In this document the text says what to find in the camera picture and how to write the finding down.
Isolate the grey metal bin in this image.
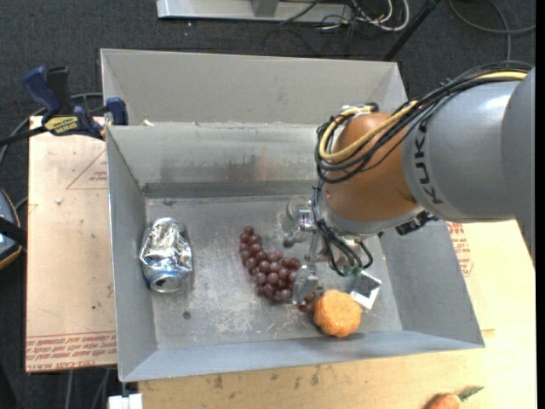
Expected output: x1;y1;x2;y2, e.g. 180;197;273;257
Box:
100;48;485;383

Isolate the orange round toy pumpkin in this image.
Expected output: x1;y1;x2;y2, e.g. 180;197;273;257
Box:
313;288;363;339

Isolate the brown cardboard board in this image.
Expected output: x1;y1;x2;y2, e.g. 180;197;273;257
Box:
25;115;497;374

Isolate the clear square plastic packet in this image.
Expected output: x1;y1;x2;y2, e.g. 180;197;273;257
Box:
347;270;383;310

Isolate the dark red grape bunch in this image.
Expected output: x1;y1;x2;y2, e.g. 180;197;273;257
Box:
238;225;318;314

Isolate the clear glass thing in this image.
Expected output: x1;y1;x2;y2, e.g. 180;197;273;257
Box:
276;193;314;231

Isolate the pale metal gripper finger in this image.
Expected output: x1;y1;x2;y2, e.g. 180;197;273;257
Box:
290;263;321;307
282;207;318;249

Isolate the crushed silver drink can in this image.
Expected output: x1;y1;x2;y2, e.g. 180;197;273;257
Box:
138;216;195;294

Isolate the orange toy carrot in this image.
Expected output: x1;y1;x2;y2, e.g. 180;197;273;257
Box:
425;385;485;409

